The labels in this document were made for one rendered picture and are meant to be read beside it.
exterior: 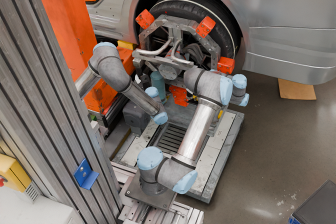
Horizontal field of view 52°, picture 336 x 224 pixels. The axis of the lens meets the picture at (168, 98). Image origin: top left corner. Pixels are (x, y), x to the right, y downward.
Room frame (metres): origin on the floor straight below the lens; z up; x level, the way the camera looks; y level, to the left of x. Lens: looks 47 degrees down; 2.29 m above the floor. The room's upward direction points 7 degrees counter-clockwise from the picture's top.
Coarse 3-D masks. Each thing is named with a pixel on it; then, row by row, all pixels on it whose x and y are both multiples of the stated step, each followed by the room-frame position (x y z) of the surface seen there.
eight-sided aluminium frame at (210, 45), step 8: (160, 16) 1.78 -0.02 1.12; (168, 16) 1.77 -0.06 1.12; (152, 24) 1.78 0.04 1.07; (160, 24) 1.75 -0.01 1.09; (168, 24) 1.72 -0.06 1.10; (176, 24) 1.69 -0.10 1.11; (184, 24) 1.67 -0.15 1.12; (192, 24) 1.66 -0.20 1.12; (144, 32) 1.81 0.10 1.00; (192, 32) 1.64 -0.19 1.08; (144, 40) 1.82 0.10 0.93; (200, 40) 1.62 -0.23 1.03; (208, 40) 1.64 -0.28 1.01; (144, 48) 1.82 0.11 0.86; (208, 48) 1.59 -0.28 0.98; (216, 48) 1.59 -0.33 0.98; (216, 56) 1.56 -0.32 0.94; (152, 64) 1.81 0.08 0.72; (216, 64) 1.56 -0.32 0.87; (168, 80) 1.74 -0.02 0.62; (176, 80) 1.73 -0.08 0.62
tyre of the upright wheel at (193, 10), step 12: (168, 0) 1.88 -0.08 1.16; (180, 0) 1.84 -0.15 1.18; (192, 0) 1.83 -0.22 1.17; (204, 0) 1.84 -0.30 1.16; (216, 0) 1.86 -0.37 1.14; (156, 12) 1.85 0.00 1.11; (168, 12) 1.81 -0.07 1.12; (180, 12) 1.77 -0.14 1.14; (192, 12) 1.73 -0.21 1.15; (204, 12) 1.73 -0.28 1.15; (216, 12) 1.76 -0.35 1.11; (228, 12) 1.81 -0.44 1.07; (216, 24) 1.68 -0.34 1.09; (228, 24) 1.73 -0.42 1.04; (216, 36) 1.65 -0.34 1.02; (228, 36) 1.67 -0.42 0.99; (240, 36) 1.79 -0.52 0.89; (228, 48) 1.62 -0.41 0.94
